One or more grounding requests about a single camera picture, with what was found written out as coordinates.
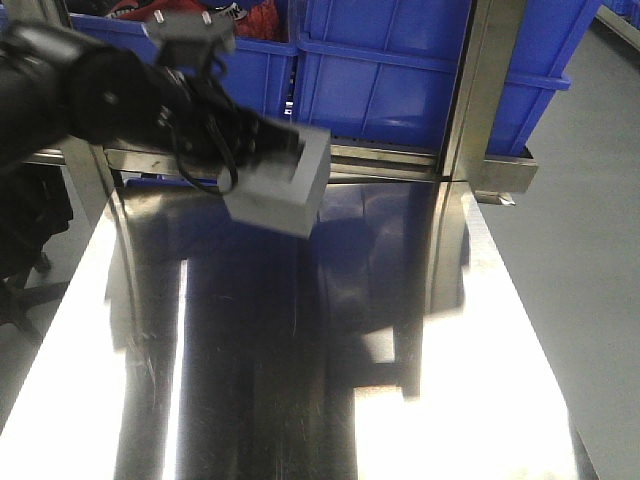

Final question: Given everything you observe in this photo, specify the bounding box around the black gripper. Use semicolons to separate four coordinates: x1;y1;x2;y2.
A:
166;79;300;173

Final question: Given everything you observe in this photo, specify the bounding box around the gray foam base block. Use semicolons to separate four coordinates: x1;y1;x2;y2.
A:
217;126;331;238

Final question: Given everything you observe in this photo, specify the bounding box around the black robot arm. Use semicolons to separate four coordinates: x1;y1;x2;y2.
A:
1;21;302;171

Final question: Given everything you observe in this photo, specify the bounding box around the blue bin with red bags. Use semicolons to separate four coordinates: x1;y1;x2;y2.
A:
66;1;297;118

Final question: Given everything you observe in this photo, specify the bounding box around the black office chair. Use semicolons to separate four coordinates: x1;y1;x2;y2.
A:
1;164;73;346

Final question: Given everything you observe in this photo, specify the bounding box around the gray wrist camera mount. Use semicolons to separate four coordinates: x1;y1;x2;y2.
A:
144;10;236;69

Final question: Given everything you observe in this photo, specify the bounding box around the blue bin behind rack post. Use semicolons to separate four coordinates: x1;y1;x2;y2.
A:
294;1;599;156

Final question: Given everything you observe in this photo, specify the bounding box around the stainless steel rack frame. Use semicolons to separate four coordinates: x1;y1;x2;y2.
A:
0;0;540;207

